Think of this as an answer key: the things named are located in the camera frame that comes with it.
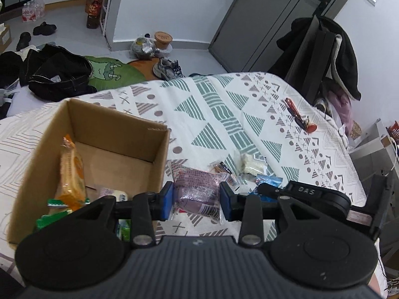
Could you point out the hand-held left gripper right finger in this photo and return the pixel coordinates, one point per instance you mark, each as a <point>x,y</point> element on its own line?
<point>226,202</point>

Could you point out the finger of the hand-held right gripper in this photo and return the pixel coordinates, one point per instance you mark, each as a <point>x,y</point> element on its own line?
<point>300,190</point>

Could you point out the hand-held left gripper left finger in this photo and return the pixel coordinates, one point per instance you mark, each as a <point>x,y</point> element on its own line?
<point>166,199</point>

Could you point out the purple snack packet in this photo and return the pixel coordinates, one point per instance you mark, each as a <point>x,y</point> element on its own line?
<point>196,190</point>

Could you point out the small white snack packet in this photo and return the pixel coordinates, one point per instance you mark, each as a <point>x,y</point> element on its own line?
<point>113,194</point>

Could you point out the cardboard box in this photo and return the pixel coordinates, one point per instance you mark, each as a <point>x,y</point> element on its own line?
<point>118,130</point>

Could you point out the orange cracker packet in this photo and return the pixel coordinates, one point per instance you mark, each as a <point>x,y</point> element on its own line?
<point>73,174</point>

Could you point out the green-edged cracker packet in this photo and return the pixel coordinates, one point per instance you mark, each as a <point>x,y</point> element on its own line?
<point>51,216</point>

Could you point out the clear orange snack packet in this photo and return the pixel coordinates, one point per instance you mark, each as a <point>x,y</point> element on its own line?
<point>222,170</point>

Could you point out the blue snack packet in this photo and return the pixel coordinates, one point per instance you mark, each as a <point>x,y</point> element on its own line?
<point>268,181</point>

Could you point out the light grey desk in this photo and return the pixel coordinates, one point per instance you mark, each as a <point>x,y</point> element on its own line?
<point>371,158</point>

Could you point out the red scissors with keys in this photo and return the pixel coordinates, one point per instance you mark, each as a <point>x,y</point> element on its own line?
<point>299,116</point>

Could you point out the wicker basket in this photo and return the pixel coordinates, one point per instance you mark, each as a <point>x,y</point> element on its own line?
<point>355,130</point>

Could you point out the red desk ornament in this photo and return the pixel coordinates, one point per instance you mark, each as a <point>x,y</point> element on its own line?
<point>393,130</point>

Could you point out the shoe under chair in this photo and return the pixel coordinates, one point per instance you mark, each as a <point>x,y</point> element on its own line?
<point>322,107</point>

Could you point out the patterned bed blanket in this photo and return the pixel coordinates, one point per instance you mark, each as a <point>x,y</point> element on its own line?
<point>218,115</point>

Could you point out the pink garment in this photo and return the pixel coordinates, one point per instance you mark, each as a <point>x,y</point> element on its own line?
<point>341,109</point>

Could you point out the grey sneakers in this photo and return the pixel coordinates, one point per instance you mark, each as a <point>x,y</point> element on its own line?
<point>166,68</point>

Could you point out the chair with dark jackets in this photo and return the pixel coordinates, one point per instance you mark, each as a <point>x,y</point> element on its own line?
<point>343,59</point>

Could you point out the green cartoon floor mat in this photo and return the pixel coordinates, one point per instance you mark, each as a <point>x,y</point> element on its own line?
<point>109,73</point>

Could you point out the crumpled foil bag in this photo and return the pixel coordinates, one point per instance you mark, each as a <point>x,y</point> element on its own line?
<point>142,48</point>

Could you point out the orange lidded bowl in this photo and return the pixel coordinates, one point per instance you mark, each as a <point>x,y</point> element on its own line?
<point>163,40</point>

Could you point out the black garment with white stitching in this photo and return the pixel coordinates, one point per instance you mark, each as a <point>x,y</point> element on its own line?
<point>59,74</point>

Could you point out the grey door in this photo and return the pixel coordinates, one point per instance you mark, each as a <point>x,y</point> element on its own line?
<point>265,21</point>

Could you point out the white narrow rack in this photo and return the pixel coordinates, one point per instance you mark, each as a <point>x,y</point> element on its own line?
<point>107,12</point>

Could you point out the dark soda bottle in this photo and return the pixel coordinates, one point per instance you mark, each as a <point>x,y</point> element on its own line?
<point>93,14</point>

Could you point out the black clothing pile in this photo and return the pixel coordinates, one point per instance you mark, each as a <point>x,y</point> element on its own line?
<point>9,68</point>

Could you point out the black shoe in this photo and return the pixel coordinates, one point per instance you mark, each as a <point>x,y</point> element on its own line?
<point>45,28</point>
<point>23,41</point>

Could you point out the small cardboard carton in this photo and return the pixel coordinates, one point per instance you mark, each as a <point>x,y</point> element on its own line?
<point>4,39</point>

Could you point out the pack of water bottles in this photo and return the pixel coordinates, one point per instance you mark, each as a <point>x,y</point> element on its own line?
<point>32,11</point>

